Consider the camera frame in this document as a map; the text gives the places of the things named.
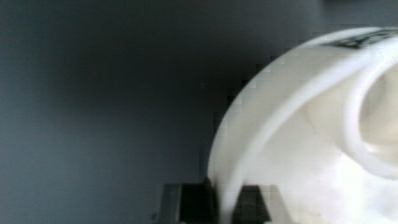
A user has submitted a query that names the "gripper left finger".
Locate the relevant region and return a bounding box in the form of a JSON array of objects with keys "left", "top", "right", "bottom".
[{"left": 155, "top": 179, "right": 217, "bottom": 224}]

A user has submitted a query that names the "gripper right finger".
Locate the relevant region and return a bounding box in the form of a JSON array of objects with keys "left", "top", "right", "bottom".
[{"left": 233, "top": 184, "right": 296, "bottom": 224}]

